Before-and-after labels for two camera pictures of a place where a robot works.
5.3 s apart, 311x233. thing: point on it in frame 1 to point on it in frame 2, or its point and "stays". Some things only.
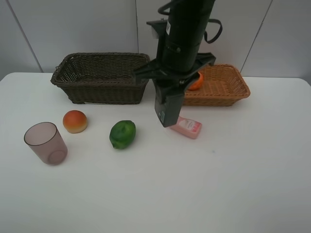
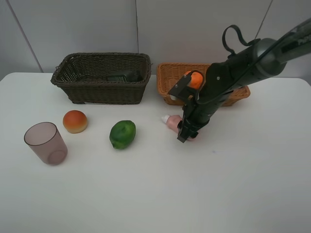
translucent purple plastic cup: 44,139 stays
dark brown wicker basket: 104,78 stays
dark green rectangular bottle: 169,112 to 131,76
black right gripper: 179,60 to 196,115
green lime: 122,134 stays
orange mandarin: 198,84 stays
